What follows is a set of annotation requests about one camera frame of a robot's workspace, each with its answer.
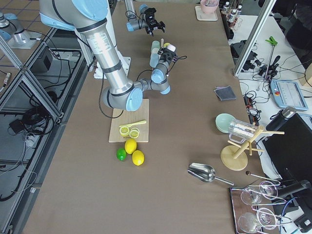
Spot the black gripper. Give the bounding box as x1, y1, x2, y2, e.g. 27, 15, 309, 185
144, 8, 166, 36
157, 48, 178, 64

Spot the pink plastic cup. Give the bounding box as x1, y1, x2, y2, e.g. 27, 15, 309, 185
167, 44, 176, 52

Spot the green plastic cup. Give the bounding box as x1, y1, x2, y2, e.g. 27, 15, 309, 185
151, 40, 160, 52

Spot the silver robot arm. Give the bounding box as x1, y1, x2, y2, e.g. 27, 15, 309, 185
124, 0, 166, 36
39, 0, 177, 111

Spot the light blue plastic cup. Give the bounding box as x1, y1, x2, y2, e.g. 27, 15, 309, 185
149, 52, 159, 68

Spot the beige tray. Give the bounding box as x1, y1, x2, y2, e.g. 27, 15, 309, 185
195, 6, 218, 21

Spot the pink bowl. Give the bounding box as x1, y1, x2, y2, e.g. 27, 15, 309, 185
200, 0, 219, 14

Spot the grey folded cloth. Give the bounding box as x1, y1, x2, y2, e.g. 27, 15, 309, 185
214, 86, 236, 101

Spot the wooden cutting board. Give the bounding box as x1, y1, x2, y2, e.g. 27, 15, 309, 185
109, 99, 149, 143

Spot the yellow plastic knife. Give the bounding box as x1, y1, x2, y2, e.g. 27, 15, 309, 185
119, 120, 147, 128

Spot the lemon slice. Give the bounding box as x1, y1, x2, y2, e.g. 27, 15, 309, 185
129, 127, 140, 139
119, 126, 130, 137

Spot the green bowl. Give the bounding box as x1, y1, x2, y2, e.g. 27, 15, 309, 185
215, 113, 235, 134

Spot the yellow lemon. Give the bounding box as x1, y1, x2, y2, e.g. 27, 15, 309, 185
132, 150, 145, 166
125, 138, 137, 154

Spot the clear glass mug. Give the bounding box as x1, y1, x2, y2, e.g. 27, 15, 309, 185
228, 119, 258, 144

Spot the green lime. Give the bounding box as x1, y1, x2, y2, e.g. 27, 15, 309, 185
116, 148, 127, 161

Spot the metal scoop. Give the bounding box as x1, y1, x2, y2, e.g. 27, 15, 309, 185
187, 162, 234, 186

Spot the wooden mug tree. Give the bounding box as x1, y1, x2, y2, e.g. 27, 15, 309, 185
220, 126, 285, 171

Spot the teach pendant tablet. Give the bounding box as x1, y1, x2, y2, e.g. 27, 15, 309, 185
270, 80, 309, 111

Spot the black thermos bottle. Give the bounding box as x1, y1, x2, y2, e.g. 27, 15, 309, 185
266, 106, 297, 131

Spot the black monitor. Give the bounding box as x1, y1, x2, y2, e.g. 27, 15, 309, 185
263, 114, 312, 181

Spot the wine glass rack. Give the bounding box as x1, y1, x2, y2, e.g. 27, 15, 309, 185
230, 180, 292, 234

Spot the white wire cup holder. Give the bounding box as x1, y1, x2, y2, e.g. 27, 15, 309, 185
159, 38, 164, 50

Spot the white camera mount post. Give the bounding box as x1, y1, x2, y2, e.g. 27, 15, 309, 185
94, 6, 131, 79

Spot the aluminium frame post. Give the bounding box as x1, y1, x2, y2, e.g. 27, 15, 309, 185
233, 0, 276, 78

